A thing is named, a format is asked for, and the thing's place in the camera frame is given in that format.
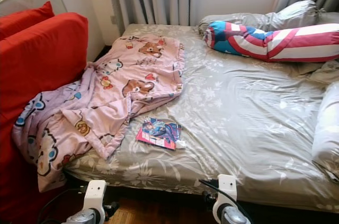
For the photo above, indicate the pink and blue comic book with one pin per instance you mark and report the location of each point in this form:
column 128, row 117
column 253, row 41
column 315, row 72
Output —
column 159, row 132

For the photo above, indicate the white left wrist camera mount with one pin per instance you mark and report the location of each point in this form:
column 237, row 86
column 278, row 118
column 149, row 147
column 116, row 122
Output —
column 95, row 193

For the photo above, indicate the pink cartoon blanket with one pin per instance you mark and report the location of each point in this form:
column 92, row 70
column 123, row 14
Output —
column 116, row 89

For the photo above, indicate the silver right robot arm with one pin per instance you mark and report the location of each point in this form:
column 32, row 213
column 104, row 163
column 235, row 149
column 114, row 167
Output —
column 234, row 216

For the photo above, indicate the red folded mattress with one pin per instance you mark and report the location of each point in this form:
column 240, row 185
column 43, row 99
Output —
column 42, row 70

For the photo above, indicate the grey pillow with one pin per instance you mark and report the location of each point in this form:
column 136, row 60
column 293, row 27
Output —
column 291, row 16

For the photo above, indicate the bed with grey floral sheet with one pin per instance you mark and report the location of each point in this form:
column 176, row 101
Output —
column 243, row 123

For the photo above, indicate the red white blue bolster pillow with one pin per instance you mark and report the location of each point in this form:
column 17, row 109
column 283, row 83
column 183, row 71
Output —
column 270, row 39

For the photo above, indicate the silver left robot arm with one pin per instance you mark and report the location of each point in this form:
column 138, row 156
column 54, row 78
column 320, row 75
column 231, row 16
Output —
column 83, row 217

